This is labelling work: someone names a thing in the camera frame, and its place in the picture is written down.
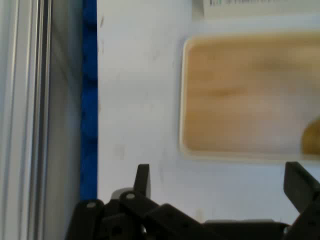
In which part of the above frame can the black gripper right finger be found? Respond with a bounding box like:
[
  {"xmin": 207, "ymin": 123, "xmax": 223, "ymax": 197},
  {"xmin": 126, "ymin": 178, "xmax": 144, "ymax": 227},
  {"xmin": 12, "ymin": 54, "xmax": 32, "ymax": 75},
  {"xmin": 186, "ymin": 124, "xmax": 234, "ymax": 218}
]
[{"xmin": 283, "ymin": 161, "xmax": 320, "ymax": 240}]

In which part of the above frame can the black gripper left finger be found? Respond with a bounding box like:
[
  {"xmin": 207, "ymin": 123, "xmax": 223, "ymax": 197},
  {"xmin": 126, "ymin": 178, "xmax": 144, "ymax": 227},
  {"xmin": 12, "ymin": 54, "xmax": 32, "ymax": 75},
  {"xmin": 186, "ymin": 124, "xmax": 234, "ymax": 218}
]
[{"xmin": 66, "ymin": 163, "xmax": 201, "ymax": 240}]

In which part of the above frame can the clear water bottle green label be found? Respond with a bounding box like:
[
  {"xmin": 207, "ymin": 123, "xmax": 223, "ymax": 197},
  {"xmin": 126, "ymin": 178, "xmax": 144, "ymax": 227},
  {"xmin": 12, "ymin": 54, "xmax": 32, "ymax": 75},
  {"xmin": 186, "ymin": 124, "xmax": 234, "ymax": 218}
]
[{"xmin": 301, "ymin": 118, "xmax": 320, "ymax": 155}]

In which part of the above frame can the wooden tray with cream rim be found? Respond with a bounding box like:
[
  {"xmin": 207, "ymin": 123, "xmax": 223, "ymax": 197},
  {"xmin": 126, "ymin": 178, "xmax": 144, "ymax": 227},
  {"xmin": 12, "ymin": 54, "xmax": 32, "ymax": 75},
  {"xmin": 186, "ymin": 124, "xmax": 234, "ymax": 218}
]
[{"xmin": 178, "ymin": 31, "xmax": 320, "ymax": 161}]

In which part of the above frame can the blue foam block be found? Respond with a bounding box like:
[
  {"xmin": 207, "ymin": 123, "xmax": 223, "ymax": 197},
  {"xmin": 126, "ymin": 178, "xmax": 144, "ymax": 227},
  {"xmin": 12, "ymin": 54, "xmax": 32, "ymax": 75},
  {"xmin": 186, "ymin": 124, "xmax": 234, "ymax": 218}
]
[{"xmin": 79, "ymin": 0, "xmax": 99, "ymax": 202}]

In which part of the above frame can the white and blue cardboard box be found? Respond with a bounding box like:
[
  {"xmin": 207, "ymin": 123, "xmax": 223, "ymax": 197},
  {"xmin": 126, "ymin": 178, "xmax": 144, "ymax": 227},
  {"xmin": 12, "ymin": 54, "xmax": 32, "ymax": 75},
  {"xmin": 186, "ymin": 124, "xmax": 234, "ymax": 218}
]
[{"xmin": 191, "ymin": 0, "xmax": 320, "ymax": 19}]

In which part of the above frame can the aluminium rail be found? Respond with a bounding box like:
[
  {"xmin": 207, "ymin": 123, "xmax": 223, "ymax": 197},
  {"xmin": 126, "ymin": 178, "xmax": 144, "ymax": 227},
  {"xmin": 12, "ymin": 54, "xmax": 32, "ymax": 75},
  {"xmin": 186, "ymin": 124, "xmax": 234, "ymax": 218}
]
[{"xmin": 0, "ymin": 0, "xmax": 83, "ymax": 240}]

